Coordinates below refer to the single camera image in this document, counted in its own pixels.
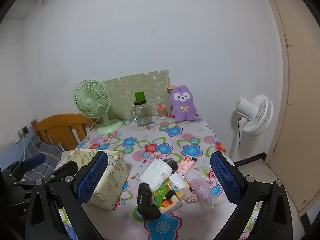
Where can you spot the white standing fan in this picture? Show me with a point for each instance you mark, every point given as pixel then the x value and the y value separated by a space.
pixel 260 115

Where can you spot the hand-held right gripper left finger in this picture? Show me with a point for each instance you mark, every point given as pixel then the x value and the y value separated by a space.
pixel 92 177

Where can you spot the small orange object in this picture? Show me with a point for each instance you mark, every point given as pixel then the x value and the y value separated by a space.
pixel 170 86

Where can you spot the white plastic packet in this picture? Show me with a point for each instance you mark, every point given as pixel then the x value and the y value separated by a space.
pixel 155 173

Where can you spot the pink cartoon case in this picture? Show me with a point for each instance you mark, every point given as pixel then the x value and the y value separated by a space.
pixel 186 165

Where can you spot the beige door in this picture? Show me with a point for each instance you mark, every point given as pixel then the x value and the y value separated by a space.
pixel 300 105

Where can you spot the green desk fan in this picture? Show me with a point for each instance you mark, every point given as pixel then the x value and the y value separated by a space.
pixel 87 102

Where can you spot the purple plush toy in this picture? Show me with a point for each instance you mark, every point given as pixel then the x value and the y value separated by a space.
pixel 183 110

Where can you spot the green patterned board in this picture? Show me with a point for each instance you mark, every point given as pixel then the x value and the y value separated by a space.
pixel 125 87

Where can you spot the blue plaid blanket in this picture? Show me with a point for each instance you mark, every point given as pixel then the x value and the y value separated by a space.
pixel 47 151

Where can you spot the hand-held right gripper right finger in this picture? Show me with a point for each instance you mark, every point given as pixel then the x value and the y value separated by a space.
pixel 225 177

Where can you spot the small jar with orange lid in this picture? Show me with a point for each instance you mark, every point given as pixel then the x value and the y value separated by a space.
pixel 161 113

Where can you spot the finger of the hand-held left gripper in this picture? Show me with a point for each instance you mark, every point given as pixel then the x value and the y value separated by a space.
pixel 32 162
pixel 66 167

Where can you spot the floral tablecloth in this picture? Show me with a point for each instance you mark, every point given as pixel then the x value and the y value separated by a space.
pixel 150 140

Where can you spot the yellow cartoon tissue packet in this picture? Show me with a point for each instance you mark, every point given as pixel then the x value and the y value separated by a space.
pixel 160 192

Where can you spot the grey bath pouf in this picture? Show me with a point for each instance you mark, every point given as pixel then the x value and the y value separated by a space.
pixel 172 164

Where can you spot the beige cloth roll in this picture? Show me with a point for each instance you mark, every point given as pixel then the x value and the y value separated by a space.
pixel 187 196

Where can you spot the white tube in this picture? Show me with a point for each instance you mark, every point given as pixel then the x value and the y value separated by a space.
pixel 178 181

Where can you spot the clear plastic cup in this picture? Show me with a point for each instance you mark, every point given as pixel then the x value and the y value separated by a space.
pixel 202 191

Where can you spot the glass jar with green lid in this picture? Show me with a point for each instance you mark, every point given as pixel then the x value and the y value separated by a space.
pixel 142 115

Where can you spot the yellow cartoon gift bag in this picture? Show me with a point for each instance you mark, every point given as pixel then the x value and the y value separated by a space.
pixel 112 180

